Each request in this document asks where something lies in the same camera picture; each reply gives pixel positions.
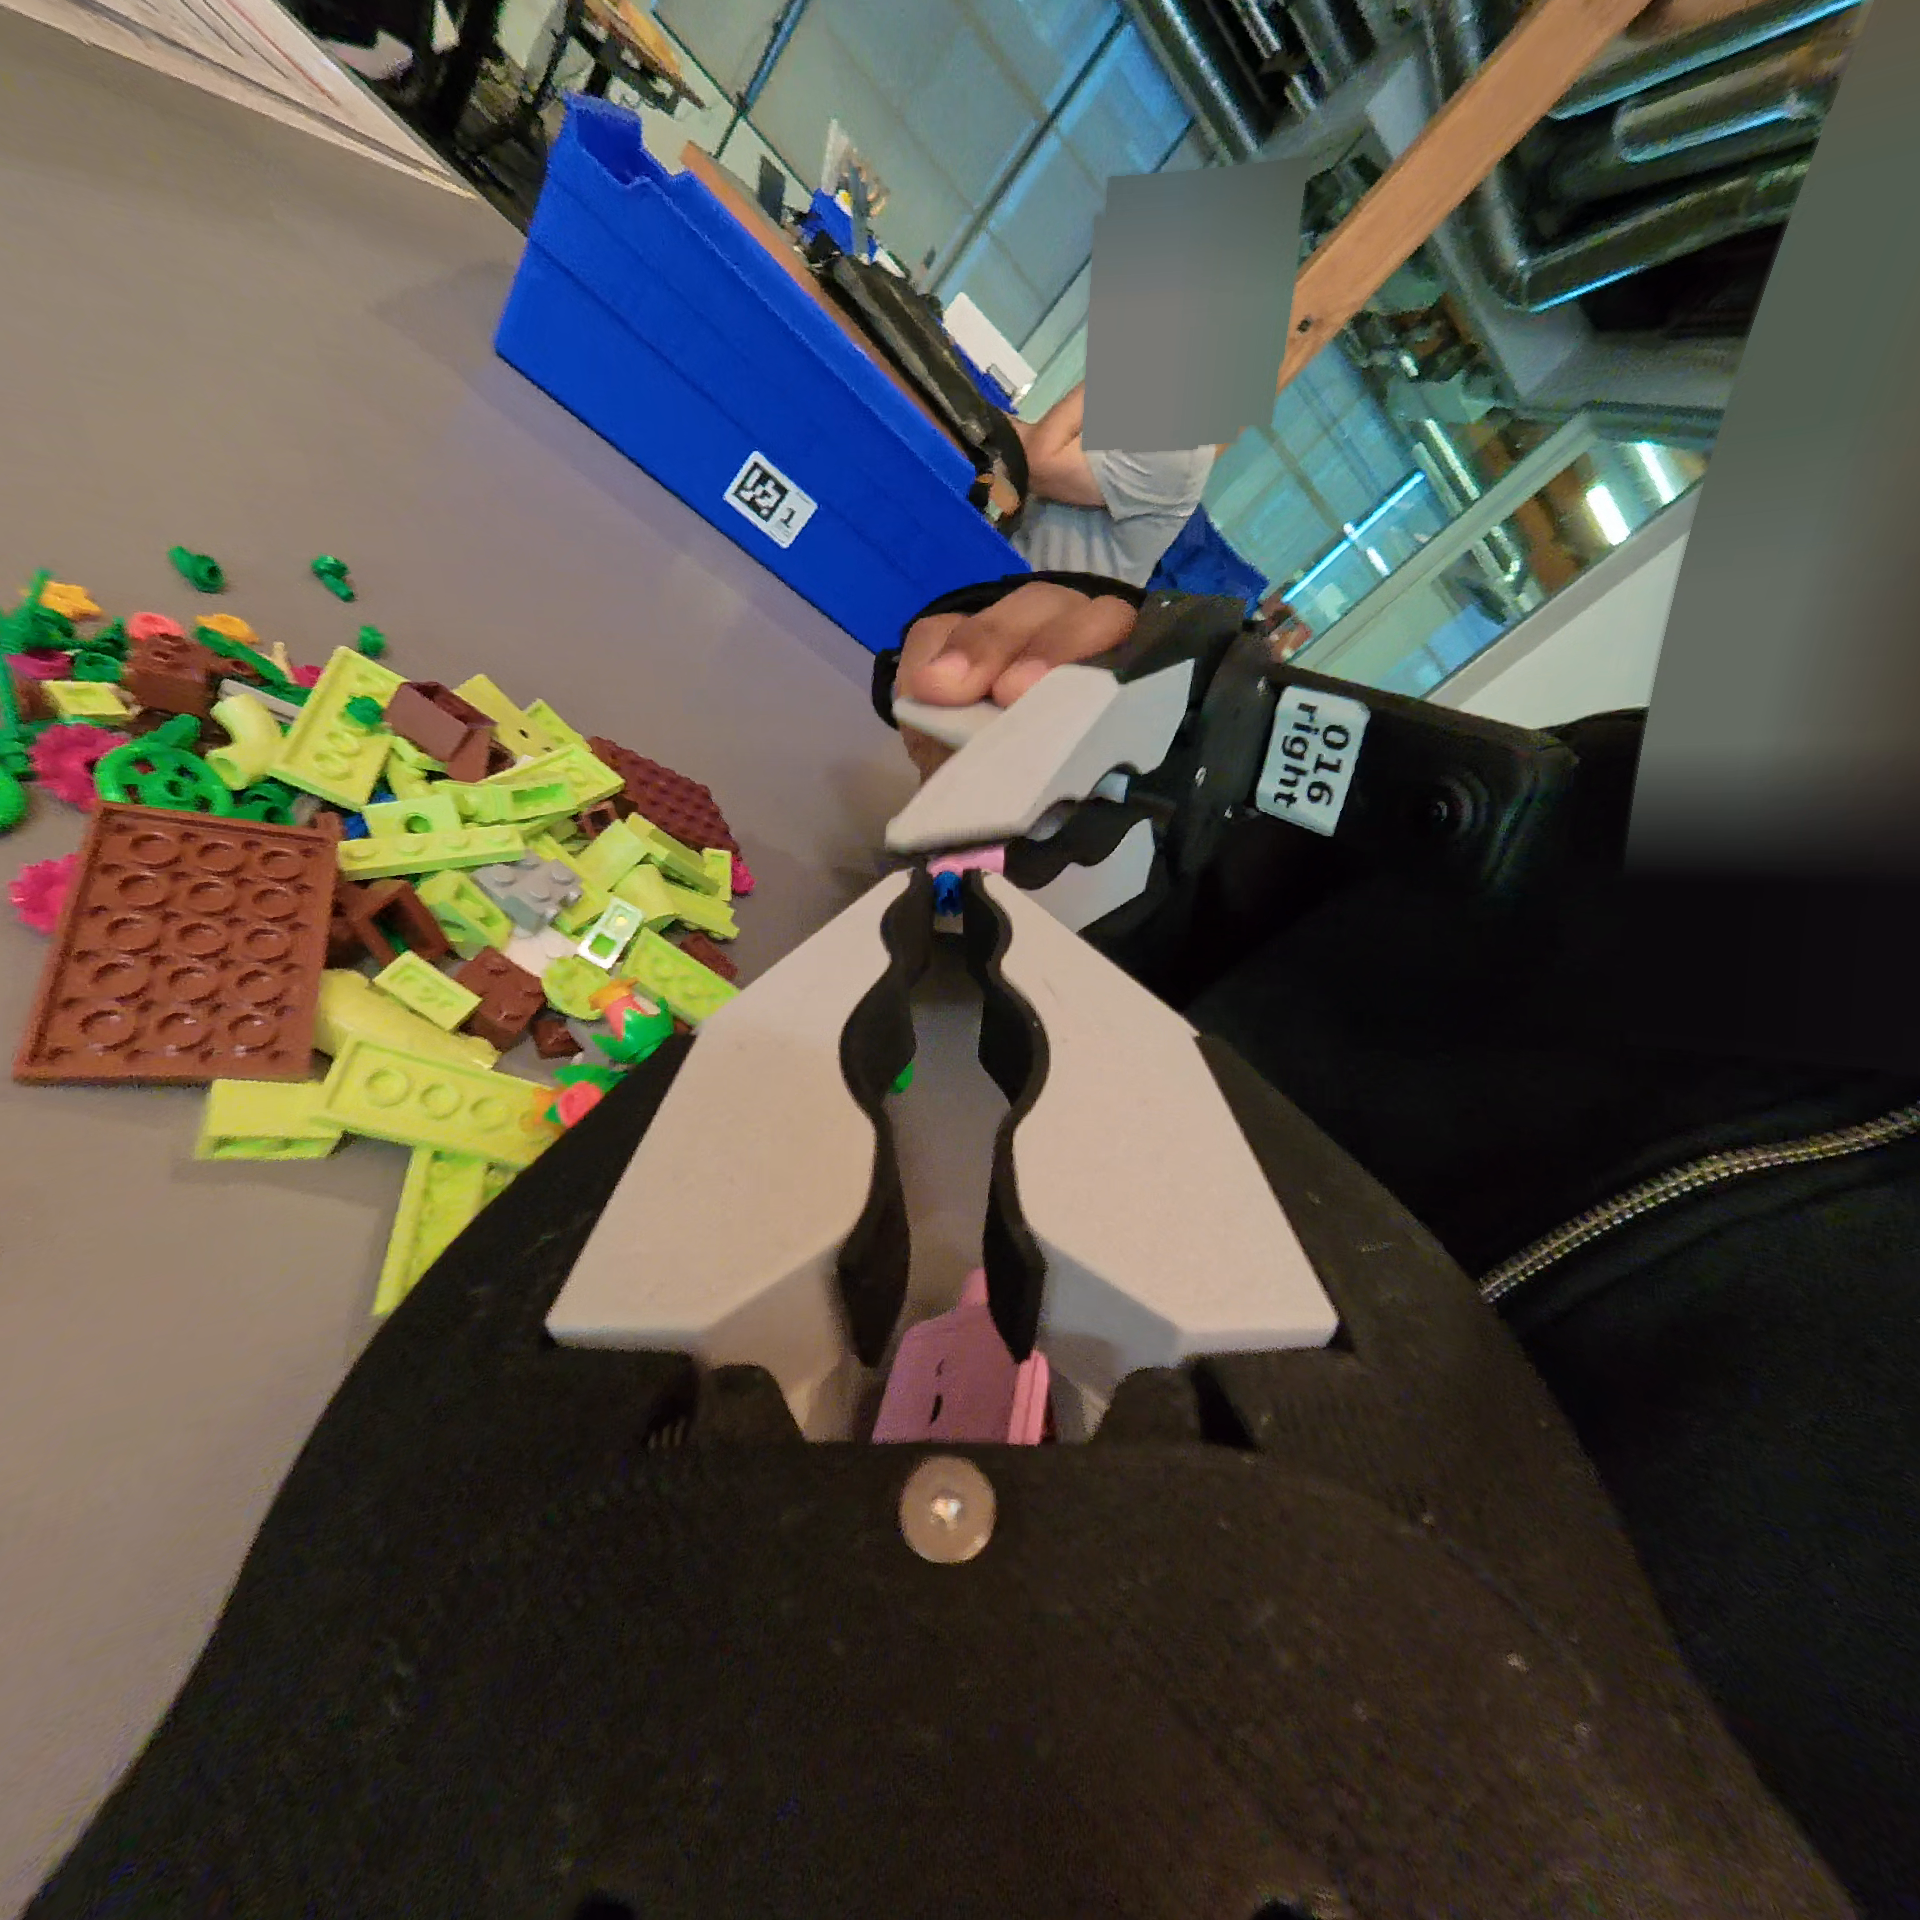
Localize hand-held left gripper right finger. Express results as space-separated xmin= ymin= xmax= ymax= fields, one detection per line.
xmin=960 ymin=872 xmax=1342 ymax=1441

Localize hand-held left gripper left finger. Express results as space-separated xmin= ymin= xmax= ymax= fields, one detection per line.
xmin=544 ymin=871 xmax=924 ymax=1441

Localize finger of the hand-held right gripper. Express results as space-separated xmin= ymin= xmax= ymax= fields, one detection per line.
xmin=882 ymin=661 xmax=1205 ymax=860
xmin=996 ymin=790 xmax=1165 ymax=944

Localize toy flower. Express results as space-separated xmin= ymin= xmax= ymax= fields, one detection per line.
xmin=870 ymin=1265 xmax=1053 ymax=1445

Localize pile of toy bricks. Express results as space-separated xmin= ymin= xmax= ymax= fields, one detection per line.
xmin=0 ymin=544 xmax=759 ymax=1321

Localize person's right hand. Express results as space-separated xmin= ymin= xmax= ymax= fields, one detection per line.
xmin=894 ymin=576 xmax=1152 ymax=718

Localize blue plastic bin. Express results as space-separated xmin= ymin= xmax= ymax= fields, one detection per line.
xmin=495 ymin=94 xmax=1039 ymax=655

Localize wooden beam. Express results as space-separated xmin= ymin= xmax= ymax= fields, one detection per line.
xmin=1276 ymin=0 xmax=1654 ymax=394

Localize silver ventilation ducts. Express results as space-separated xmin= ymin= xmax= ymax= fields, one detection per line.
xmin=1125 ymin=0 xmax=1863 ymax=320

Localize printed paper sheet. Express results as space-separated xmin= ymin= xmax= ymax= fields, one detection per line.
xmin=90 ymin=0 xmax=485 ymax=200

